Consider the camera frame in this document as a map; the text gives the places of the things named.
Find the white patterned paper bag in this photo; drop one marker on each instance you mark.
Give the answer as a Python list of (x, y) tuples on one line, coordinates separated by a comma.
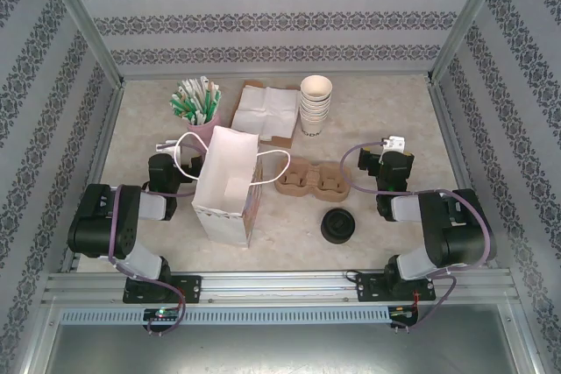
[(223, 164)]

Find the stack of black lids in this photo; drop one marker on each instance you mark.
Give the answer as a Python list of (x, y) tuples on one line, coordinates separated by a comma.
[(338, 227)]

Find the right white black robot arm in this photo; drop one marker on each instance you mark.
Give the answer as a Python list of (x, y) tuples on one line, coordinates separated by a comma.
[(456, 234)]

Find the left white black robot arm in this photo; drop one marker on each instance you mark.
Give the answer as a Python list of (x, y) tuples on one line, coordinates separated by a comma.
[(101, 225)]

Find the pink holder cup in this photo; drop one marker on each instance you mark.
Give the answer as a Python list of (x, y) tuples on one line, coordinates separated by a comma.
[(206, 126)]

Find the green white sugar stick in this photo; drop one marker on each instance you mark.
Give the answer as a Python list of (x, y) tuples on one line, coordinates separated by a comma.
[(179, 104), (212, 104)]

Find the white paper stick packet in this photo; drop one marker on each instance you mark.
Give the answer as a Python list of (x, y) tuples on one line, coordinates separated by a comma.
[(189, 88), (203, 87)]

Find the brown cardboard cup carrier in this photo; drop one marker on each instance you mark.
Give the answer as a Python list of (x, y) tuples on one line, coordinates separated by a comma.
[(307, 190)]

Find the stack of white paper cups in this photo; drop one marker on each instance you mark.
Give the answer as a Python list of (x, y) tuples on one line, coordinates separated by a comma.
[(315, 111)]

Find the wooden stirrer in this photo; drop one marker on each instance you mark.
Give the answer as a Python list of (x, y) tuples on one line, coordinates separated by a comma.
[(215, 86)]

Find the white napkin stack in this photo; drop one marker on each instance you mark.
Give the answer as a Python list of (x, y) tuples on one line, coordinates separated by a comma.
[(267, 111)]

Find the small circuit board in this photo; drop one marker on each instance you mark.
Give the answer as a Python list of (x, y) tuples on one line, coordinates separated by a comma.
[(162, 315), (403, 313)]

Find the aluminium table edge rail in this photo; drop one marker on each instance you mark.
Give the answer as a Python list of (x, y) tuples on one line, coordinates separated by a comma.
[(447, 129), (103, 137)]

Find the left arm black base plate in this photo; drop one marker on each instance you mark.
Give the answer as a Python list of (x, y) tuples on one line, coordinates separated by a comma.
[(190, 288)]

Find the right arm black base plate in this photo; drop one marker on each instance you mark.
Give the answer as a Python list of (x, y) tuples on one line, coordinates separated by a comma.
[(368, 288)]

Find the aluminium frame post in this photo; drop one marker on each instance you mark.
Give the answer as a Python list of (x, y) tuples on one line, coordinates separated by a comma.
[(83, 19), (469, 15)]

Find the aluminium mounting rail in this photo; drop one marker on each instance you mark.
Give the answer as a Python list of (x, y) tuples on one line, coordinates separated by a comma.
[(280, 288)]

